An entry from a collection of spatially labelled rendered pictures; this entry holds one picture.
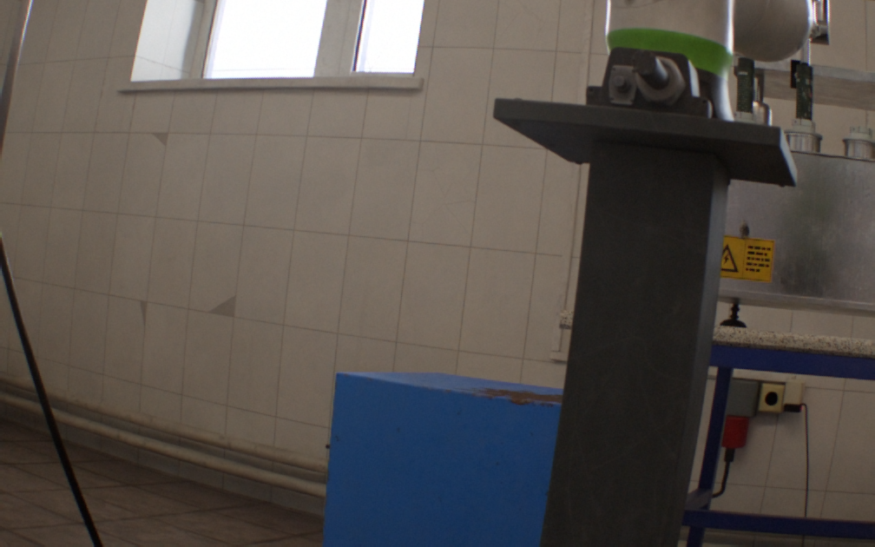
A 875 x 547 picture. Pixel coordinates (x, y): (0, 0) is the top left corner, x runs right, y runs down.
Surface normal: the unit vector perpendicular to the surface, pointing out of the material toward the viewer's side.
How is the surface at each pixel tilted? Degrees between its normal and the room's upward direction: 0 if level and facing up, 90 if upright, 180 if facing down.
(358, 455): 90
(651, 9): 90
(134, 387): 90
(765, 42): 152
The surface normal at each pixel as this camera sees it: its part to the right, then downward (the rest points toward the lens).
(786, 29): 0.47, 0.62
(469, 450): -0.40, -0.08
